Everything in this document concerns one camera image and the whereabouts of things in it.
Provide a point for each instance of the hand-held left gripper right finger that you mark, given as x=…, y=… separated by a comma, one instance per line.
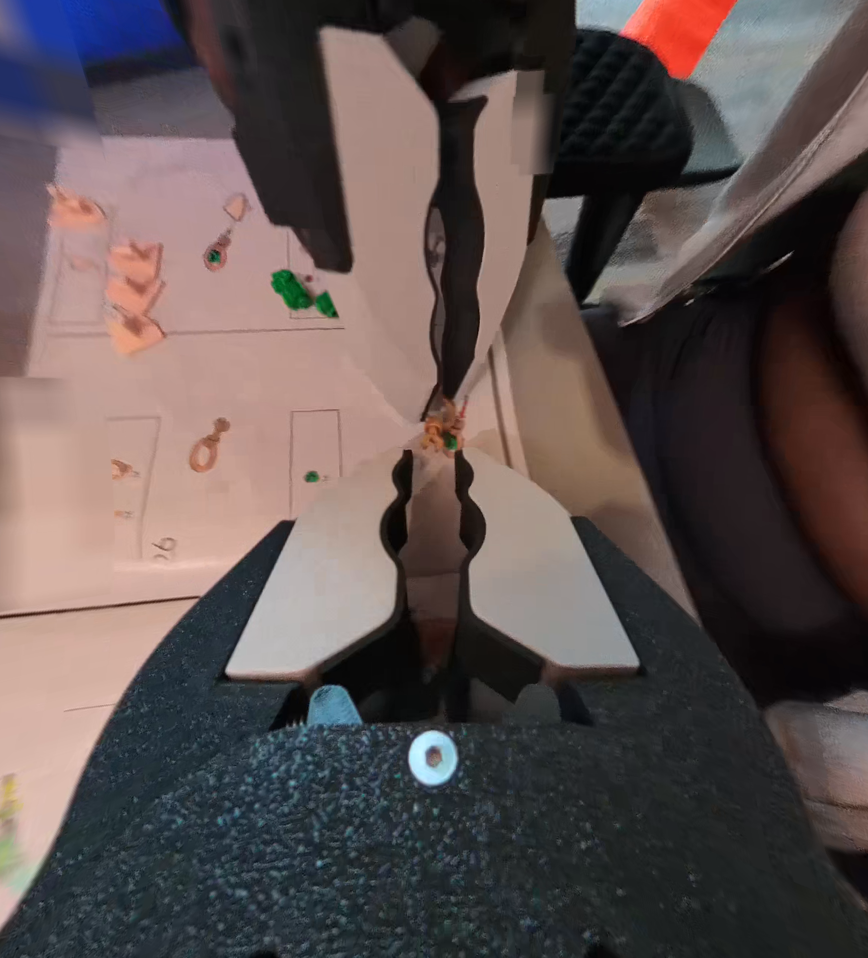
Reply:
x=546, y=591

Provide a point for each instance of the pink petal toy piece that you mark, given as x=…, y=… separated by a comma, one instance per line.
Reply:
x=138, y=258
x=74, y=209
x=134, y=334
x=134, y=293

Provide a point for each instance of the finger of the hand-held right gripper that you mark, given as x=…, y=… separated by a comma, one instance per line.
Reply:
x=381, y=187
x=505, y=247

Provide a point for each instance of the green toy brick piece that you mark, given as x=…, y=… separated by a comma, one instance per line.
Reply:
x=295, y=290

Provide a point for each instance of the orange safety cone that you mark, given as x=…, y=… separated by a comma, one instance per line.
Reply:
x=673, y=30

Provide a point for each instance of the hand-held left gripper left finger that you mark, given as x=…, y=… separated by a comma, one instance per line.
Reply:
x=329, y=591

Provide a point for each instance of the small green stud toy piece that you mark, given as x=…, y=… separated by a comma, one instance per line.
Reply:
x=449, y=440

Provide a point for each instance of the person's leg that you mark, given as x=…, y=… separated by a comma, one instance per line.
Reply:
x=703, y=524

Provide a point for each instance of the black mesh office chair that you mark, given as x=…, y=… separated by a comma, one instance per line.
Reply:
x=621, y=112

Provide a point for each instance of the white instruction booklet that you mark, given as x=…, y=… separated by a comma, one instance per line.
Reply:
x=254, y=374

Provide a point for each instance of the blue plastic bin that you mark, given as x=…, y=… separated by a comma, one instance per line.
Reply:
x=44, y=52

